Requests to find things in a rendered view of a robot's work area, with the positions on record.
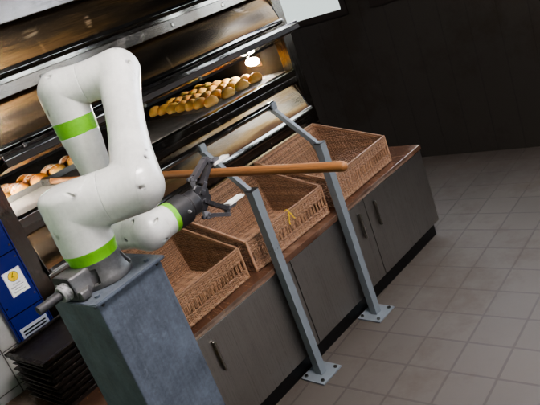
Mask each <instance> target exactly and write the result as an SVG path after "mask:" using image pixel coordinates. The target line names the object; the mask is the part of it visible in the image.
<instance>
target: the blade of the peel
mask: <svg viewBox="0 0 540 405"><path fill-rule="evenodd" d="M74 169H76V167H75V165H74V163H73V164H71V165H69V166H67V167H65V168H63V169H61V170H60V171H58V172H56V173H54V174H52V175H50V176H48V177H53V176H54V178H59V177H61V176H63V175H65V174H66V173H68V172H70V171H72V170H74ZM41 186H42V184H41V182H40V181H39V182H37V183H35V184H33V185H31V186H28V187H27V188H25V189H23V190H20V191H19V192H18V193H16V194H13V195H11V196H10V197H8V198H7V199H8V201H9V203H12V202H13V201H15V200H17V199H19V198H21V197H23V196H24V195H26V194H29V193H30V192H32V191H34V190H37V189H38V188H40V187H41Z"/></svg>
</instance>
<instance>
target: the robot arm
mask: <svg viewBox="0 0 540 405"><path fill-rule="evenodd" d="M37 95H38V98H39V101H40V103H41V105H42V107H43V110H44V112H45V113H46V115H47V118H48V119H49V121H50V122H51V125H52V127H53V129H54V130H55V132H56V134H57V136H58V138H59V139H60V141H61V143H62V145H63V147H64V148H65V149H66V151H67V153H68V155H69V157H70V158H71V160H72V161H73V163H74V165H75V167H76V168H77V170H78V172H79V173H80V176H79V177H78V178H73V179H71V180H68V181H66V182H61V183H60V184H57V185H55V186H53V187H52V188H50V189H49V190H47V191H46V192H44V193H43V194H42V195H41V196H40V197H39V199H38V202H37V207H38V209H39V212H40V214H41V215H42V217H43V220H44V222H45V224H46V225H47V228H48V230H49V232H50V233H51V236H52V238H53V240H54V241H55V244H56V246H57V248H58V249H59V251H60V253H61V255H62V257H63V258H64V260H65V261H66V262H67V263H68V264H69V266H70V267H69V268H67V269H66V270H64V271H63V272H61V273H60V274H59V275H57V276H56V277H54V278H52V282H53V284H54V286H55V294H53V295H52V296H51V297H49V298H47V299H46V300H45V301H44V302H42V303H41V304H39V305H37V306H36V307H35V311H36V313H37V314H38V315H42V314H44V313H45V312H46V311H48V310H49V309H51V308H52V307H53V306H55V305H57V304H58V303H59V302H61V301H62V302H68V301H86V300H87V299H88V298H89V297H90V296H91V295H92V293H93V292H95V291H98V290H101V289H103V288H106V287H108V286H109V285H111V284H114V283H116V282H117V281H118V280H120V279H121V278H123V277H124V276H125V275H127V274H128V273H129V271H130V270H131V269H132V267H133V263H132V260H131V259H130V258H129V257H128V256H126V255H125V254H124V253H123V252H122V251H121V250H128V249H137V250H142V251H147V252H152V251H156V250H158V249H159V248H161V247H162V246H163V245H164V244H165V243H166V242H167V241H168V240H169V238H171V237H172V236H173V235H174V234H176V233H177V232H179V231H180V230H182V229H183V228H184V227H186V226H187V225H189V224H190V223H192V222H193V221H194V220H195V216H196V215H198V214H199V213H201V212H202V213H203V216H202V219H211V218H213V217H223V216H231V208H232V207H234V206H235V205H236V204H237V201H238V200H240V199H241V198H242V197H243V196H244V194H237V195H236V196H234V197H233V198H231V199H229V200H228V201H227V202H225V203H224V204H221V203H218V202H214V201H211V195H210V194H209V190H208V189H207V180H208V178H209V174H210V172H211V167H212V166H215V165H217V164H219V163H220V162H221V161H223V160H225V159H226V158H228V157H229V154H224V155H222V156H220V157H213V158H211V159H209V157H208V156H206V157H201V159H200V160H199V162H198V164H197V166H196V167H195V169H194V171H193V173H192V175H191V176H190V177H189V178H188V179H187V180H186V181H187V182H189V183H190V184H191V188H190V189H189V190H188V191H187V192H185V193H184V194H182V195H180V194H176V195H175V196H174V197H172V198H170V199H168V200H167V201H165V202H164V203H162V204H161V205H159V206H158V207H157V205H158V204H159V203H160V201H161V200H162V198H163V196H164V193H165V189H166V183H165V179H164V176H163V174H162V171H161V169H160V166H159V164H158V160H157V158H156V156H155V153H154V151H153V146H152V144H151V141H150V138H149V133H148V129H147V125H146V122H145V114H144V109H143V103H142V95H141V66H140V64H139V62H138V60H137V58H136V57H135V56H134V55H133V54H132V53H131V52H130V51H127V50H125V49H123V48H118V47H114V48H110V49H108V50H105V51H102V52H101V53H100V54H97V55H94V56H93V57H91V58H88V59H86V60H83V61H81V62H79V63H74V64H72V65H68V66H65V67H60V68H56V69H53V70H50V71H49V72H46V73H45V74H44V75H43V76H42V77H41V78H40V80H39V82H38V85H37ZM97 100H102V104H103V107H104V114H105V120H106V125H107V131H108V152H107V149H106V147H105V144H104V139H103V137H102V134H101V131H100V127H99V125H98V123H97V120H96V116H95V114H94V112H93V109H92V106H91V103H92V102H94V101H97ZM108 153H109V156H108ZM200 174H201V176H200ZM199 176H200V179H199V181H198V183H197V185H195V183H196V182H197V179H198V177H199ZM208 206H210V207H216V208H219V209H222V210H224V212H220V213H210V212H209V211H207V208H208Z"/></svg>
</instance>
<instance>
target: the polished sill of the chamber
mask: <svg viewBox="0 0 540 405"><path fill-rule="evenodd" d="M294 76H296V75H295V72H294V70H289V71H286V72H283V73H281V74H279V75H278V76H276V77H274V78H272V79H270V80H269V81H267V82H265V83H263V84H261V85H260V86H258V87H256V88H253V89H252V90H251V91H249V92H246V93H244V94H243V95H242V96H239V97H237V98H235V99H234V100H232V101H230V102H228V103H226V104H225V105H223V106H221V107H219V108H217V109H216V110H214V111H212V112H209V113H208V114H206V115H205V116H203V117H200V118H199V119H197V120H196V121H193V122H191V123H189V124H188V125H186V126H184V127H182V128H180V129H179V130H177V131H175V132H173V133H171V134H170V135H168V136H166V137H163V138H162V139H161V140H159V141H156V142H154V143H153V144H152V146H153V151H154V153H155V154H157V153H159V152H161V151H163V150H164V149H166V148H168V147H170V146H172V145H173V144H175V143H177V142H178V141H181V140H182V139H184V138H185V137H188V136H190V135H191V134H192V133H195V132H197V131H198V130H200V129H202V128H204V127H205V126H207V125H209V124H210V123H212V122H214V121H217V120H218V119H219V118H221V117H224V116H225V115H227V114H228V113H230V112H232V111H234V110H236V109H237V108H239V107H241V106H243V105H245V104H246V103H248V102H250V101H251V100H254V99H255V98H257V97H258V96H261V95H263V94H264V93H266V92H268V91H270V90H271V89H273V88H275V87H277V86H278V85H280V84H282V83H284V82H285V81H287V80H290V79H291V78H293V77H294ZM17 218H18V221H19V222H20V224H21V225H22V228H25V227H27V226H29V225H31V224H32V223H34V222H36V221H38V220H39V219H41V218H42V215H41V214H40V212H39V209H38V207H35V208H33V209H32V210H30V211H28V212H26V213H24V214H23V215H20V216H19V217H17Z"/></svg>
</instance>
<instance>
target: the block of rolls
mask: <svg viewBox="0 0 540 405"><path fill-rule="evenodd" d="M260 80H262V75H261V74H260V73H259V72H253V73H252V74H251V75H248V74H245V75H242V76H241V77H240V78H239V77H238V76H235V77H231V78H230V79H229V78H226V79H223V80H222V81H221V80H216V81H214V82H213V83H211V82H207V83H205V84H197V85H195V86H194V88H193V90H190V91H189V92H188V91H185V92H182V93H181V94H180V95H179V97H176V98H170V99H168V101H167V102H166V103H165V104H163V105H161V106H153V107H152V108H151V109H150V110H149V115H150V116H151V117H155V116H157V115H159V116H162V115H165V114H167V113H168V114H172V113H175V112H177V113H180V112H183V111H185V110H186V111H190V110H192V109H195V110H198V109H200V108H203V107H206V108H209V107H212V106H214V105H216V104H218V102H219V99H220V98H222V99H223V100H225V99H227V98H229V97H231V96H234V95H235V91H237V92H239V91H242V90H244V89H245V88H247V87H249V84H254V83H256V82H258V81H260Z"/></svg>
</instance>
